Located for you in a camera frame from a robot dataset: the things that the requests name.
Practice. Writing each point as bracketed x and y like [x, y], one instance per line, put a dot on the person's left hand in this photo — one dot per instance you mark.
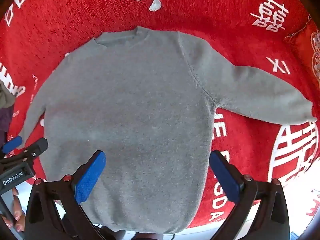
[16, 212]

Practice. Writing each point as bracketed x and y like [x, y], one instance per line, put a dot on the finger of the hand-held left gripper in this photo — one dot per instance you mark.
[12, 143]
[35, 148]

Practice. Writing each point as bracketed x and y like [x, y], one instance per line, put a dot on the red printed blanket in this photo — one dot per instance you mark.
[75, 17]

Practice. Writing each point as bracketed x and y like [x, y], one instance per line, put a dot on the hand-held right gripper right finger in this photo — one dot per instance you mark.
[225, 177]

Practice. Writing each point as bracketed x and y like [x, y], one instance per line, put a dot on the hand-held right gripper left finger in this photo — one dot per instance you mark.
[90, 177]

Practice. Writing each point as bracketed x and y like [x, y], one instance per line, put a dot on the red embroidered cushion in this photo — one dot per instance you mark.
[303, 47]

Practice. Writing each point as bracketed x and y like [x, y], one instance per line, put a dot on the grey knit sweater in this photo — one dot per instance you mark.
[137, 105]

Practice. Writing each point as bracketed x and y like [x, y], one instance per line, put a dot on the beige cloth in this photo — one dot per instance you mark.
[6, 95]

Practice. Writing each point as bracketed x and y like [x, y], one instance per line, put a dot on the dark purple cloth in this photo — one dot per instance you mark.
[5, 118]

